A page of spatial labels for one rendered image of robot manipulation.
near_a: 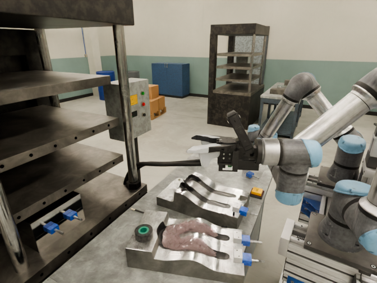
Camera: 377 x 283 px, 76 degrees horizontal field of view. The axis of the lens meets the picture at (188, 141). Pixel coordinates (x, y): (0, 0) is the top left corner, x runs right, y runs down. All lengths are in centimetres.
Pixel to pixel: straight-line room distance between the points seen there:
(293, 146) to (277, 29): 701
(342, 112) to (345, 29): 673
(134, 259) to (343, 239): 81
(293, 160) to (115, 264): 90
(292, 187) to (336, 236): 37
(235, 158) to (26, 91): 92
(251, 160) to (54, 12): 92
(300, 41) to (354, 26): 118
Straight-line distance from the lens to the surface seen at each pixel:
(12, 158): 121
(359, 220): 89
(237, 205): 134
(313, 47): 752
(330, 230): 106
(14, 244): 130
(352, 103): 84
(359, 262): 106
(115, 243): 133
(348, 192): 96
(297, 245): 112
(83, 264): 129
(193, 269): 113
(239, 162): 68
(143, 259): 116
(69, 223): 149
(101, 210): 158
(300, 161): 69
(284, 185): 73
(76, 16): 123
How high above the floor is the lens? 171
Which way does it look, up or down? 22 degrees down
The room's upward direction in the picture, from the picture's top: straight up
